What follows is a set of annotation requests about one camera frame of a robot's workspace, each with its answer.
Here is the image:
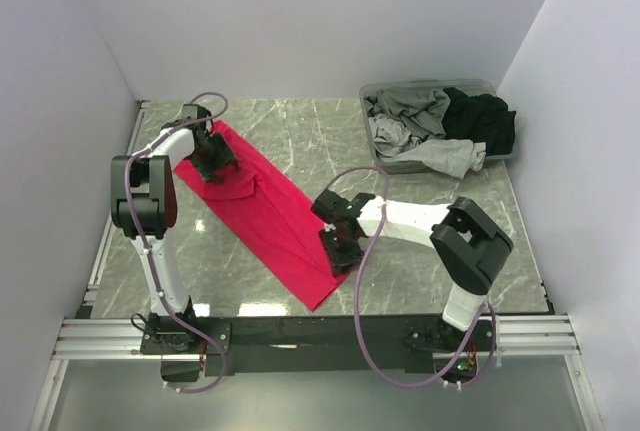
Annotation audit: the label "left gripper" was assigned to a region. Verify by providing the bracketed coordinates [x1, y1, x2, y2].
[188, 133, 238, 184]

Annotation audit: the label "red t-shirt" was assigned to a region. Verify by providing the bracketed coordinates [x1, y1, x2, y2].
[175, 121, 344, 311]

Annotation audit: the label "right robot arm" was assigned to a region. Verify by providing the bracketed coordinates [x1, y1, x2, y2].
[311, 190, 513, 352]

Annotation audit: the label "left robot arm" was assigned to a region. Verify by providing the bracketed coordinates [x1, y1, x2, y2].
[110, 100, 239, 353]

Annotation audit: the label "light grey t-shirt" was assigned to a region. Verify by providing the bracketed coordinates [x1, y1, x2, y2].
[368, 115, 487, 179]

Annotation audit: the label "grey plastic bin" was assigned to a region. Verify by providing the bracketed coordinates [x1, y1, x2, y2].
[359, 79, 518, 178]

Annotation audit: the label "black t-shirt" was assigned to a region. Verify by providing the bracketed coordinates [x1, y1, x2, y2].
[442, 87, 517, 156]

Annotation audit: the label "aluminium rail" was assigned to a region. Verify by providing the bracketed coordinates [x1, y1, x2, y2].
[53, 315, 579, 360]

